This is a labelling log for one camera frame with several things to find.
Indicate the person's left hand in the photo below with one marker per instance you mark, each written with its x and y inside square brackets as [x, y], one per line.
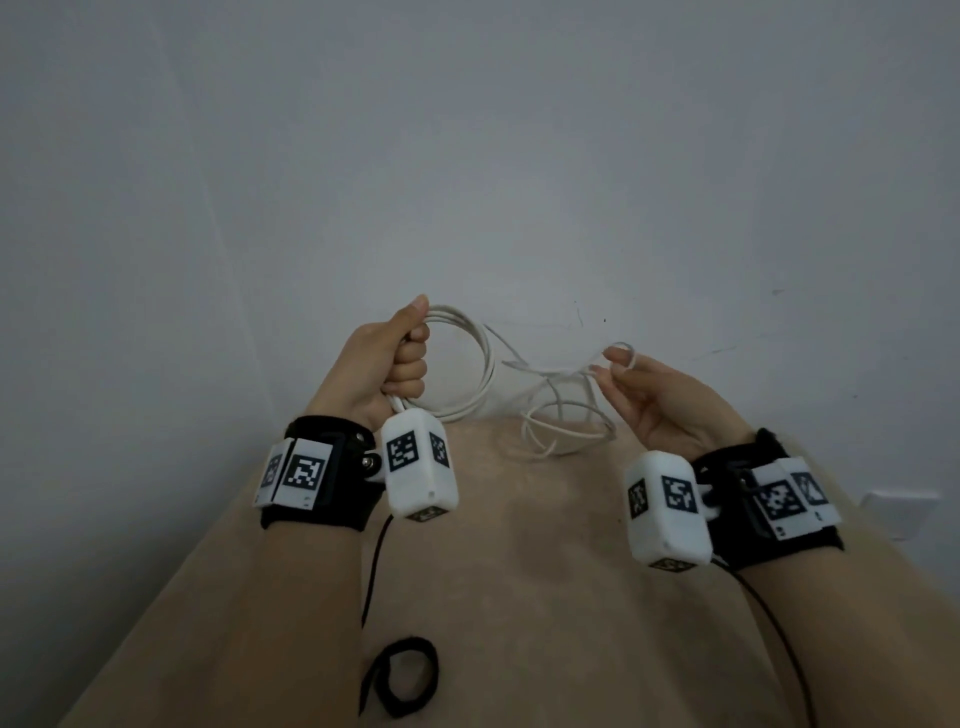
[375, 367]

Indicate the person's right hand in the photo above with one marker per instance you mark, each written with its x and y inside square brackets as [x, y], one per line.
[667, 405]

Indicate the person's right forearm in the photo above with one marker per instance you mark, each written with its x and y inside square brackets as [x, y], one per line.
[862, 645]

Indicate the person's left forearm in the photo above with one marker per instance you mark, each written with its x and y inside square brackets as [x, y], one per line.
[270, 637]

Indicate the black right wristband with markers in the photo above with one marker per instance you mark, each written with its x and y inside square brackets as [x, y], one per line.
[772, 502]

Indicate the beige covered table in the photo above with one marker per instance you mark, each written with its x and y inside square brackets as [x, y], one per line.
[540, 585]

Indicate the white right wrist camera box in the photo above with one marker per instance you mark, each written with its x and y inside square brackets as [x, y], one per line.
[664, 517]

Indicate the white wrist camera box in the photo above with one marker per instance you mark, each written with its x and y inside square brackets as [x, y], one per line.
[416, 472]
[664, 517]

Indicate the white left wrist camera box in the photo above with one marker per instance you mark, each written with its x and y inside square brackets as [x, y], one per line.
[416, 472]

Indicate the white wall socket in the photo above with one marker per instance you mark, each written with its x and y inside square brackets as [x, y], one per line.
[900, 514]

